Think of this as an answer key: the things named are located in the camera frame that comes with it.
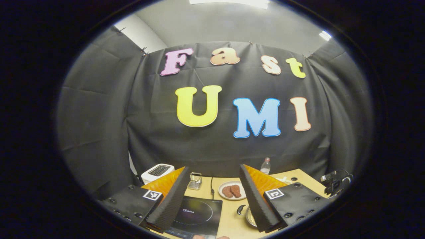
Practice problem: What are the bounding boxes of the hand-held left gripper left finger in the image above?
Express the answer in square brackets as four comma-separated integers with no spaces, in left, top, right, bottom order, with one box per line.
[100,166,190,233]

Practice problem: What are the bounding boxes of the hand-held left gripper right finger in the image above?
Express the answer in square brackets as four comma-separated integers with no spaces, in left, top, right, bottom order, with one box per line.
[239,164,331,233]

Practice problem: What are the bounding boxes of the stainless steel pot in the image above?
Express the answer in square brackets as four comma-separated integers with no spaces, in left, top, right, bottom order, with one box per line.
[236,204,258,228]

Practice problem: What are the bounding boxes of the black induction cooktop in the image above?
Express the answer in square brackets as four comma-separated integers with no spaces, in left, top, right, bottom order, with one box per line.
[164,196,223,239]

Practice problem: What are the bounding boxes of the round white plate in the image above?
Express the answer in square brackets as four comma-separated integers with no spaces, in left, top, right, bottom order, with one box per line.
[218,181,247,201]

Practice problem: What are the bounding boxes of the white toaster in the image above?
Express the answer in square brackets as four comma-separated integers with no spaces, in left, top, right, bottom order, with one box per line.
[141,164,175,185]

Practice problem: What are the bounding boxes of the black backdrop cloth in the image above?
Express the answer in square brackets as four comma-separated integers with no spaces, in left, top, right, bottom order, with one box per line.
[56,25,374,203]

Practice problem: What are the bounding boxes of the small metal wire rack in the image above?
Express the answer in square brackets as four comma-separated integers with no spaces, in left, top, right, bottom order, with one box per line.
[188,172,203,191]

